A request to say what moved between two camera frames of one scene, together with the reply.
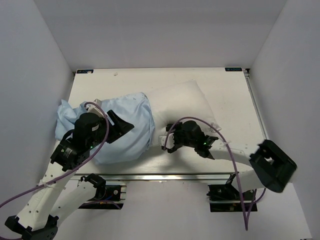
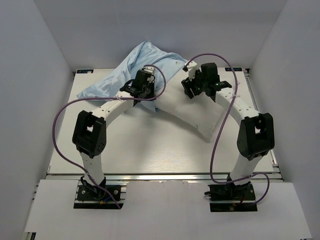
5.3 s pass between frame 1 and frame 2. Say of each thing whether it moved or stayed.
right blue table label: stayed
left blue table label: stayed
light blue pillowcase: moved
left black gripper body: moved
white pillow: moved
